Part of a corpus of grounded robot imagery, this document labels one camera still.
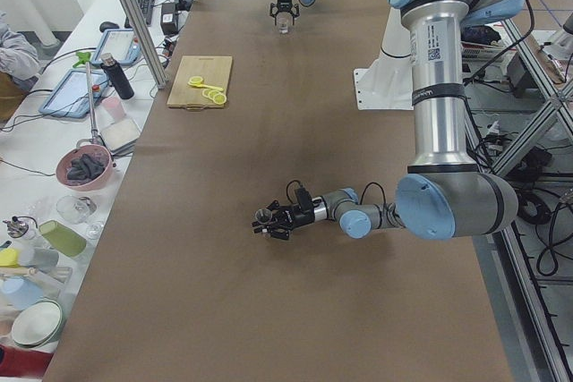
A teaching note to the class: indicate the blue teach pendant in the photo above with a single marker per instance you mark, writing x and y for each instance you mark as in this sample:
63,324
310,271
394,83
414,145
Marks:
122,44
69,98

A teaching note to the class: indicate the blue teach pendant far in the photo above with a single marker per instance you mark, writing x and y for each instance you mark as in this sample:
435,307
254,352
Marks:
122,44

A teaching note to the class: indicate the aluminium frame post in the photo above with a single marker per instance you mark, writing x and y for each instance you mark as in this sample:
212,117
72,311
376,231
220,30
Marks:
134,14

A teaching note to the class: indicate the green tumbler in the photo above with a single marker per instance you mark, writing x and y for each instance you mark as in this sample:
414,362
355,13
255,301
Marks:
62,238

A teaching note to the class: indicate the bamboo cutting board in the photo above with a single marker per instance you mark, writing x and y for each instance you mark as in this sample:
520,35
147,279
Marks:
211,69

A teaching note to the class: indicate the wine glass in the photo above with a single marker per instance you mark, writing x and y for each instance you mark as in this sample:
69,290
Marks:
78,210

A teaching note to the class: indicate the white green bowl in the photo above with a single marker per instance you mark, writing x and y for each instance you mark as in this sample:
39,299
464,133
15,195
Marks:
38,325

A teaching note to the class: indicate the black keyboard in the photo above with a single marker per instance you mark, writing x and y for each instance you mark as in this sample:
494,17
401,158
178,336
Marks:
143,2

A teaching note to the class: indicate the clear glass measuring cup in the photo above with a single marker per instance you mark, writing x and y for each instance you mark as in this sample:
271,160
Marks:
283,25

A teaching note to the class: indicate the yellow cup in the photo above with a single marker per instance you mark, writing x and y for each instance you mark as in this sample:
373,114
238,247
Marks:
9,257

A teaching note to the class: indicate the pink cup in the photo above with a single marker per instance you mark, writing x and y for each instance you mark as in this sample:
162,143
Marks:
114,108

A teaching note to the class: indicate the steel double jigger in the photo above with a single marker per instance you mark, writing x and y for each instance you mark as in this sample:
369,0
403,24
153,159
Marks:
262,218

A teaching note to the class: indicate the pink bowl with cloth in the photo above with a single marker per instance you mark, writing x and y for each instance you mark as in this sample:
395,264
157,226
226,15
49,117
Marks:
86,168

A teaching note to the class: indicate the yellow plastic knife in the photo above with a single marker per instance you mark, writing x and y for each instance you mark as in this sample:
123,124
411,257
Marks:
201,84

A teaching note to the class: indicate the black water bottle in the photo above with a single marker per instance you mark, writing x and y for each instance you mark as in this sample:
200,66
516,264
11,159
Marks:
117,77

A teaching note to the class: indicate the seated person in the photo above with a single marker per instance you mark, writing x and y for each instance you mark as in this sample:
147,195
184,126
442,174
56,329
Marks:
19,58

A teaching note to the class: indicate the inner lemon slice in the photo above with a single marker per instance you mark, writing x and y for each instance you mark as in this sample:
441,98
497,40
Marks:
208,93

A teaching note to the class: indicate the blue teach pendant near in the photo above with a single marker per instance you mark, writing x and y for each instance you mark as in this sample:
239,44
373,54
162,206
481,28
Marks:
69,98

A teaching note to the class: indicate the white camera pillar base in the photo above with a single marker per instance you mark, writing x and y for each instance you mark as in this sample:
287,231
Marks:
387,83

